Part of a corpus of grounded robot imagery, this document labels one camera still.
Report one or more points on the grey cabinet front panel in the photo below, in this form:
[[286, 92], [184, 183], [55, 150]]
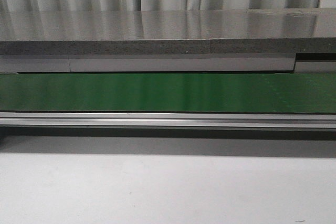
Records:
[[244, 62]]

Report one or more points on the green conveyor belt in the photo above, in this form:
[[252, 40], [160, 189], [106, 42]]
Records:
[[170, 92]]

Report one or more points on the grey stone countertop slab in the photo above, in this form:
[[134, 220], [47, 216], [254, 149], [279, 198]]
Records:
[[186, 32]]

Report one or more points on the aluminium conveyor frame rail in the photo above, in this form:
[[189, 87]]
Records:
[[317, 122]]

